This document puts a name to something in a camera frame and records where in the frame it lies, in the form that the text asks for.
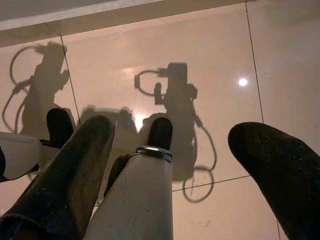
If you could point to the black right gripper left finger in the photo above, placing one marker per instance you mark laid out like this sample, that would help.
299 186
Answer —
62 180

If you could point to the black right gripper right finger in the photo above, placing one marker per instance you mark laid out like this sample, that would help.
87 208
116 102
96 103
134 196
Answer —
282 180

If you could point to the black robot left foot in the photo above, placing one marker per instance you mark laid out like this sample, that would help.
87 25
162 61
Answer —
58 127

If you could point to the black robot foot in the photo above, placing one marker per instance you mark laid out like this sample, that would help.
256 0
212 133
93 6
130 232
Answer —
58 127
160 132

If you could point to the black robot right foot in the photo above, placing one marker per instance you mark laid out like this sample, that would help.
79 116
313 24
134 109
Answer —
160 132

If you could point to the beige skirting board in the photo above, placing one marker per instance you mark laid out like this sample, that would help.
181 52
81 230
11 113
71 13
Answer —
100 15

